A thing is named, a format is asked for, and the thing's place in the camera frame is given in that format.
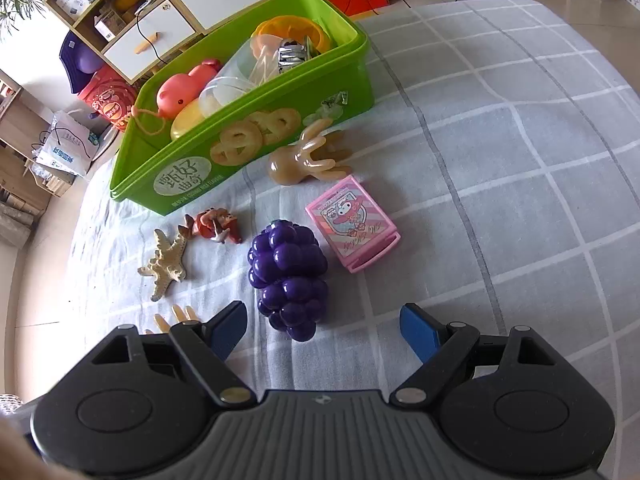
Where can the purple toy grapes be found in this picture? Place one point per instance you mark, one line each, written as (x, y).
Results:
(290, 280)

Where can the beige starfish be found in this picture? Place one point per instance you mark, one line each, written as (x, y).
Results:
(167, 262)

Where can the red printed bag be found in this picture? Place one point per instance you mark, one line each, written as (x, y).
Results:
(107, 100)

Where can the purple plush toy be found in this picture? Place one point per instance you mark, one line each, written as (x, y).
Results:
(75, 60)

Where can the white paper bag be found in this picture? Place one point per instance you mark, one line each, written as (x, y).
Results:
(60, 150)

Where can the brown octopus massager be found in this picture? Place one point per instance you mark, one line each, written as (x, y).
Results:
(180, 315)
(287, 165)

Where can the pink pig toy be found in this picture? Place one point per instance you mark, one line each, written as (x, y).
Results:
(180, 90)

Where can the green plastic box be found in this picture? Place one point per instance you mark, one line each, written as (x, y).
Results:
(135, 175)

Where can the yellow toy pot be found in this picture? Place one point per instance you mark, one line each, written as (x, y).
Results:
(290, 27)

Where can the pink toy card box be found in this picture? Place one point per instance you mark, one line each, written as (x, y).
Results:
(350, 225)

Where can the grey checked table cloth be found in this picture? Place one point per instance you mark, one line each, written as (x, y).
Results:
(500, 185)

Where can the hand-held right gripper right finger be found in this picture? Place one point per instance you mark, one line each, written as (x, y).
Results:
(420, 332)

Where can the red crab figurine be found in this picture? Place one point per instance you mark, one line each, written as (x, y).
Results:
(212, 225)

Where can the small cardboard box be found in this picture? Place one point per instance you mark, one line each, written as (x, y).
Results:
(110, 25)

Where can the clear cotton swab jar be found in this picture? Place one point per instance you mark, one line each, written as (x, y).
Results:
(230, 80)

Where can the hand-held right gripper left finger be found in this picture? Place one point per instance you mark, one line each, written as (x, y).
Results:
(227, 330)

